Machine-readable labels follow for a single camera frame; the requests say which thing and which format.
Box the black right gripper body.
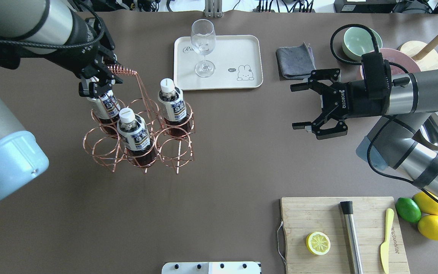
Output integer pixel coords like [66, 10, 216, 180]
[320, 80, 387, 118]

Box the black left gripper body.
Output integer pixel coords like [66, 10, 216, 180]
[74, 18, 117, 78]

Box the copper wire bottle basket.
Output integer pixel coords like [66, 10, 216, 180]
[83, 64, 195, 173]

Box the tea bottle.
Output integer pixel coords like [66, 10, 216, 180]
[158, 78, 191, 138]
[87, 90, 121, 137]
[117, 107, 157, 168]

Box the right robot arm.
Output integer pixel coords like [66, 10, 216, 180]
[290, 68, 438, 197]

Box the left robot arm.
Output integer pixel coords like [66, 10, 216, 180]
[0, 0, 122, 201]

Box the tea bottle back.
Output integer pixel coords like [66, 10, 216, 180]
[87, 90, 121, 137]

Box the grey folded cloth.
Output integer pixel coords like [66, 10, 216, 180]
[275, 43, 316, 80]

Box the green ceramic bowl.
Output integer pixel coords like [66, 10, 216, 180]
[342, 27, 374, 61]

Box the pink bowl of ice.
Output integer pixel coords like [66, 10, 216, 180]
[356, 48, 421, 80]

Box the steel muddler black tip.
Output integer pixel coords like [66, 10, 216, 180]
[340, 201, 364, 274]

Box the wooden cup tree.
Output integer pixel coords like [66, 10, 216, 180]
[398, 34, 438, 71]

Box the steel ice scoop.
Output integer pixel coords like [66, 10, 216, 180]
[413, 113, 438, 151]

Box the cream rabbit tray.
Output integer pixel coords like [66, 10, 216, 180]
[173, 35, 263, 91]

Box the bamboo cutting board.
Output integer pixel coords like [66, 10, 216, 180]
[280, 197, 395, 274]

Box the green lime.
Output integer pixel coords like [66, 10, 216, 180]
[395, 198, 421, 223]

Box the clear wine glass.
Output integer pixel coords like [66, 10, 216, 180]
[190, 19, 217, 78]

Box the yellow lemon upper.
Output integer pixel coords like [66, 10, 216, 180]
[412, 191, 438, 215]

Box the yellow lemon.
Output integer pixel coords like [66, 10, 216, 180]
[412, 191, 438, 215]
[417, 215, 438, 241]

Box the half lemon slice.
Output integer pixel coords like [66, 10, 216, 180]
[306, 232, 331, 255]

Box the yellow plastic knife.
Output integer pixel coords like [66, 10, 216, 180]
[379, 208, 394, 274]

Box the yellow lemon lower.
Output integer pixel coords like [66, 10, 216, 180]
[417, 215, 438, 241]

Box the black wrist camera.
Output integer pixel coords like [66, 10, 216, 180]
[362, 52, 391, 100]

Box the aluminium frame post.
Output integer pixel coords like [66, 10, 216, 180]
[204, 0, 224, 18]

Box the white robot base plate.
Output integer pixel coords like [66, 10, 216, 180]
[161, 261, 262, 274]

